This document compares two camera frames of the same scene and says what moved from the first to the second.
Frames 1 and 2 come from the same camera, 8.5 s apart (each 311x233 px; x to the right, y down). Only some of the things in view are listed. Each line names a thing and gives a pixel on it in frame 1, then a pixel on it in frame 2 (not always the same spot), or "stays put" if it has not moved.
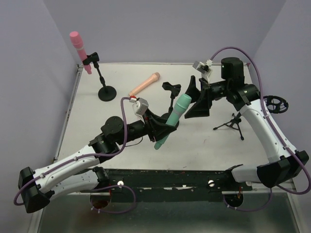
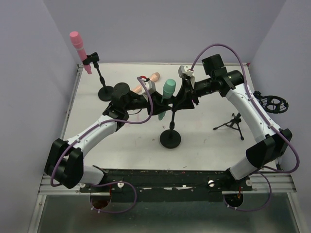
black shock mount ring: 275,105 stays put
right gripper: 207,92 to 188,92
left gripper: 150,126 to 150,105
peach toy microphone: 155,76 stays put
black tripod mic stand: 233,124 stays put
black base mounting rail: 173,185 stays put
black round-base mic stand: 106,93 stays put
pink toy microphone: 77,41 stays put
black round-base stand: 174,90 to 171,139
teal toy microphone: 181,104 to 168,89
